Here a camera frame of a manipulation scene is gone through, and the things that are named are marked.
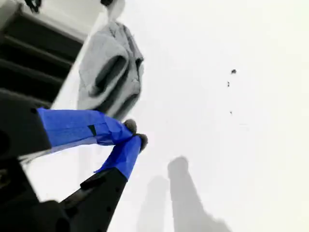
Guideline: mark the grey striped towel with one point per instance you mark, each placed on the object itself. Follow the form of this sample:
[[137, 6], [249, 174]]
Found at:
[[106, 48]]

